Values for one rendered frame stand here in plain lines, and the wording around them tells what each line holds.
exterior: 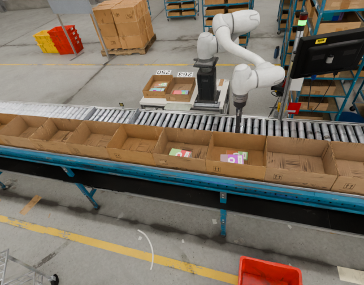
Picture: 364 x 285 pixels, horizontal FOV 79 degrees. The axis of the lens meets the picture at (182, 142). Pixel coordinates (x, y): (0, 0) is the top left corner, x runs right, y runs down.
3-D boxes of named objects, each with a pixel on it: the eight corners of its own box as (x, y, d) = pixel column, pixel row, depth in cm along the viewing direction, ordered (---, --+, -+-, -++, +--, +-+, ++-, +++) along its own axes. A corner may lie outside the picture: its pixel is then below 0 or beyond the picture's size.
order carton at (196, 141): (213, 146, 180) (212, 130, 168) (206, 175, 161) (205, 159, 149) (168, 141, 191) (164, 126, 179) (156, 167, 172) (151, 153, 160)
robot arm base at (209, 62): (196, 57, 236) (195, 51, 232) (216, 57, 228) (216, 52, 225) (191, 65, 224) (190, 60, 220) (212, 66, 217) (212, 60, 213)
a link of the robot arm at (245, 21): (213, 38, 221) (235, 34, 220) (215, 55, 224) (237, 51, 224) (230, 7, 146) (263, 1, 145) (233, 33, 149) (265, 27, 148)
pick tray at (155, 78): (174, 81, 289) (173, 74, 282) (165, 98, 263) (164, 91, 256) (154, 81, 296) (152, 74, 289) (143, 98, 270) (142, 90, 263)
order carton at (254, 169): (264, 151, 169) (267, 135, 157) (263, 182, 150) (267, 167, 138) (212, 146, 180) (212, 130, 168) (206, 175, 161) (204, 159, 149)
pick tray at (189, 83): (196, 84, 277) (195, 77, 270) (189, 102, 251) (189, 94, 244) (174, 83, 284) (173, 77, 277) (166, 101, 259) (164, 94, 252)
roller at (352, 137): (347, 128, 200) (352, 125, 196) (363, 174, 165) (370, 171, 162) (343, 126, 199) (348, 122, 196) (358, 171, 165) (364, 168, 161)
